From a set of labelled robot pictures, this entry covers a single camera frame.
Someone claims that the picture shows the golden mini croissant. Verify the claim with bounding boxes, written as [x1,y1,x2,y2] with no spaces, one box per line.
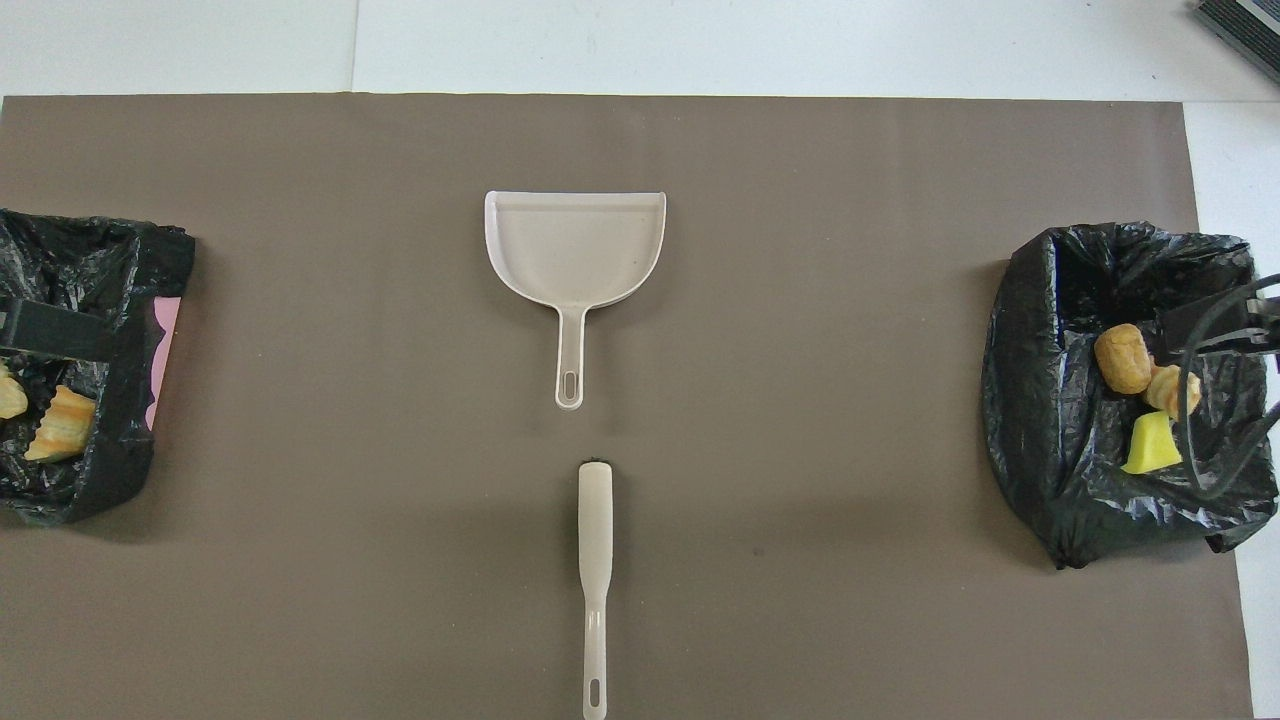
[1143,356,1203,424]
[24,385,99,463]

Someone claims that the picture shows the brown bread roll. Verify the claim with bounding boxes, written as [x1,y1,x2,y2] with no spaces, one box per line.
[1094,323,1153,395]

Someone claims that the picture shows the yellow sponge piece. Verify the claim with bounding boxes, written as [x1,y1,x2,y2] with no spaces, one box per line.
[1121,410,1183,475]

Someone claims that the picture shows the beige plastic dustpan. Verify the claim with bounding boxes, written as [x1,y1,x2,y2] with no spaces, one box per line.
[484,190,668,412]

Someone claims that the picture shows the beige hand brush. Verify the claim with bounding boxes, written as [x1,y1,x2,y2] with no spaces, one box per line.
[577,460,614,720]

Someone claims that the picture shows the black trash bag bin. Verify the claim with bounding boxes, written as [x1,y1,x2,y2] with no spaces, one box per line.
[978,222,1280,570]
[0,208,196,528]

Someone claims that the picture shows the pink plastic bin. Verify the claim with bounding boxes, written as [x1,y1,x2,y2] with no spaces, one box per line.
[145,297,183,429]

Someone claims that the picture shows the dark grey ribbed device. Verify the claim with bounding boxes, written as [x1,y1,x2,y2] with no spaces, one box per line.
[1190,0,1280,86]

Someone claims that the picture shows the brown table mat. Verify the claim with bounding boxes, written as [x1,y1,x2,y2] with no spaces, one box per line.
[0,93,1256,720]

